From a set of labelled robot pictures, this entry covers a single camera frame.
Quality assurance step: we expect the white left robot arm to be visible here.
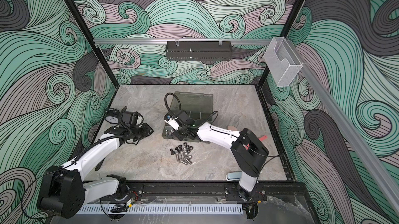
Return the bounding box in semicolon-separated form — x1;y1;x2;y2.
36;112;153;219

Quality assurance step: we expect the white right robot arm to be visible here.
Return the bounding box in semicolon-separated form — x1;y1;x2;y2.
164;110;269;201

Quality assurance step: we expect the pile of screws and nuts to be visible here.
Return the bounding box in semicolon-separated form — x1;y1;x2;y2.
169;142;193;165

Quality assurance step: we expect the smoky clear compartment organizer box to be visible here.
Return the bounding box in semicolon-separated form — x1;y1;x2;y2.
162;92;215;142

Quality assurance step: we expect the black alarm clock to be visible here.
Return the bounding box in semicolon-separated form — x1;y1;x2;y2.
105;108;120;125

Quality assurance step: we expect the pale blue rectangular case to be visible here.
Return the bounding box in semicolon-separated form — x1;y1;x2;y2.
225;171;242;181

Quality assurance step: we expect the red plastic scoop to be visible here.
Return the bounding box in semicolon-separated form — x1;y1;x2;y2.
259;135;268;141

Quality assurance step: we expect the black perforated wall tray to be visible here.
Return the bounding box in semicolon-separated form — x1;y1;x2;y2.
165;42;233;61

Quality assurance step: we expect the white slotted cable duct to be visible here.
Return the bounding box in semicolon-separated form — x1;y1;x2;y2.
78;203;244;215

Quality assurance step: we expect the aluminium rail back wall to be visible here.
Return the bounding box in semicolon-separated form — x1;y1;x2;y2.
94;38;271;46

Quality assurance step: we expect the aluminium rail wall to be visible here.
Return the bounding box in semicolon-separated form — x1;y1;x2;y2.
94;38;271;46
285;38;399;218

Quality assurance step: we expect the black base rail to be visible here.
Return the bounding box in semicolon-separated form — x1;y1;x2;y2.
102;180;306;202

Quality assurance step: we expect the clear acrylic wall holder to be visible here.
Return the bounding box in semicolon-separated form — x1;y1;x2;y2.
264;37;303;87

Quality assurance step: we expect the black corner frame post left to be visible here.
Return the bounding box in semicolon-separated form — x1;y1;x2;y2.
63;0;119;89

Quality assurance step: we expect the black corner frame post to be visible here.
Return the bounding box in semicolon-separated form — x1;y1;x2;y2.
258;0;305;87
63;0;119;89

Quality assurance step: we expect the black corner frame post right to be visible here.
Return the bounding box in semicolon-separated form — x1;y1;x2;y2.
258;0;305;87

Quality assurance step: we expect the aluminium rail right wall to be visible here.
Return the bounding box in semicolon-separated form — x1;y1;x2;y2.
285;38;399;218

